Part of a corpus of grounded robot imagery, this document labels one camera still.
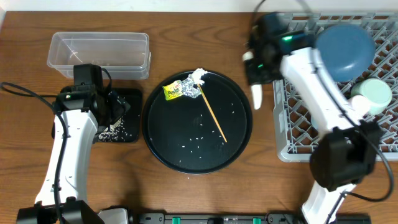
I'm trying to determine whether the black rectangular tray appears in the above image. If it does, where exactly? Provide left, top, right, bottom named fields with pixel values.
left=53, top=86, right=142, bottom=142

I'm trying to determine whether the white pink cup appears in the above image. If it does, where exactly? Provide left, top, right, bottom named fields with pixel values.
left=348, top=95, right=371, bottom=117

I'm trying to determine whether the clear plastic storage bin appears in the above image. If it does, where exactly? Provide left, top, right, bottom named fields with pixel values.
left=47, top=32, right=151, bottom=80

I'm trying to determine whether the yellow green snack wrapper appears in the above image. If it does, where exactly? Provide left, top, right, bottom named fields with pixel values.
left=162, top=80, right=183, bottom=101

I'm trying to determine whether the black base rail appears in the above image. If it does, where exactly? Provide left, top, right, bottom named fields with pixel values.
left=138, top=212, right=373, bottom=224

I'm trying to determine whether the grey dishwasher rack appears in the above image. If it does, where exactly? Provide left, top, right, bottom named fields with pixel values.
left=273, top=12, right=397, bottom=162

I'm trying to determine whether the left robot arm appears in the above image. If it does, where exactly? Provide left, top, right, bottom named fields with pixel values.
left=16, top=85, right=132, bottom=223

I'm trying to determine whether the round black serving tray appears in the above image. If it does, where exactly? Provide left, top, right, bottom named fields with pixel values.
left=142, top=72, right=252, bottom=174

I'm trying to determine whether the white plastic knife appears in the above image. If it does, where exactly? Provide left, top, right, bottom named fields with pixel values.
left=242, top=51, right=264, bottom=111

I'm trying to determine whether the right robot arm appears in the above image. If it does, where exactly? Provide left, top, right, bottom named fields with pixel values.
left=243, top=29, right=382, bottom=223

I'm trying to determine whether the pile of white rice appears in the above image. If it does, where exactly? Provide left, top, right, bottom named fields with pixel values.
left=97, top=111, right=129, bottom=142

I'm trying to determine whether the clear plastic wrapper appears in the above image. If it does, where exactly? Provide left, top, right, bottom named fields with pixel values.
left=181, top=75, right=201, bottom=98

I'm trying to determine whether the mint green bowl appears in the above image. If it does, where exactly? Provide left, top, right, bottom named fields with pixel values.
left=351, top=78, right=392, bottom=115

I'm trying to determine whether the crumpled white tissue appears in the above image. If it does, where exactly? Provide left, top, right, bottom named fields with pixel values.
left=192, top=68, right=208, bottom=85

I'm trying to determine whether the wooden chopstick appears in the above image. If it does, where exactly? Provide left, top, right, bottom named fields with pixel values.
left=197, top=85, right=228, bottom=143

